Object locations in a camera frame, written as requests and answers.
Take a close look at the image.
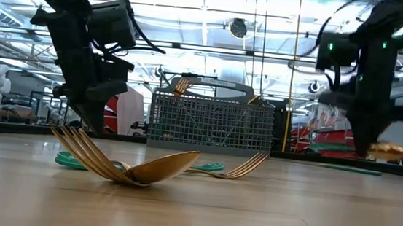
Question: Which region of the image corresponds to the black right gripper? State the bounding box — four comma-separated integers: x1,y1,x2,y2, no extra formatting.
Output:
313,31,403,160

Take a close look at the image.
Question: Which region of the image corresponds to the gold spoon green handle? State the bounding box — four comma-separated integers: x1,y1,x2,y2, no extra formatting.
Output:
52,138,202,192
309,134,403,163
247,94,263,106
323,163,384,178

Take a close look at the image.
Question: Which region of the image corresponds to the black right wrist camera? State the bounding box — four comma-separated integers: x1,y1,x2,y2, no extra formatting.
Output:
314,30,360,75

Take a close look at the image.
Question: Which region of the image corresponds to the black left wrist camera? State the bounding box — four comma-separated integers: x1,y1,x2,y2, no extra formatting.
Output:
87,0,142,51

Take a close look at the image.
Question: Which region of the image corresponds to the black aluminium table frame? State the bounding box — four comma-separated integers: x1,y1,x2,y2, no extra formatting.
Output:
0,120,403,179

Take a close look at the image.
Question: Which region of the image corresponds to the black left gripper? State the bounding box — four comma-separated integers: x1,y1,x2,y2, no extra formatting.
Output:
41,40,137,139

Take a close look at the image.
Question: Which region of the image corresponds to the white hanging cloth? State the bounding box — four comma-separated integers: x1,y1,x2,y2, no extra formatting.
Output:
114,83,146,137

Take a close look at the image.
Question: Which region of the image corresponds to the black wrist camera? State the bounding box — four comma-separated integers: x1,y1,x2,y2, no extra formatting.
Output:
314,30,360,75
87,0,142,51

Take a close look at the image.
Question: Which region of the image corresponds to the grey plastic silverware basket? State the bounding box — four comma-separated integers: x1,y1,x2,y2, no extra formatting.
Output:
145,72,278,160

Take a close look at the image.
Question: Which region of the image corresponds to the black cabinet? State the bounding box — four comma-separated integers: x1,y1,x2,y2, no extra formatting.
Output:
270,99,291,153

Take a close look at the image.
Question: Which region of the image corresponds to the gold fork green handle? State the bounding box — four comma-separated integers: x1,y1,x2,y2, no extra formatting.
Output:
47,124,227,195
54,134,270,187
172,76,195,99

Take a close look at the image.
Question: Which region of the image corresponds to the red plastic storage bin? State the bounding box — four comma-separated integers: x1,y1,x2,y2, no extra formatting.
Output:
103,96,120,133
289,124,351,159

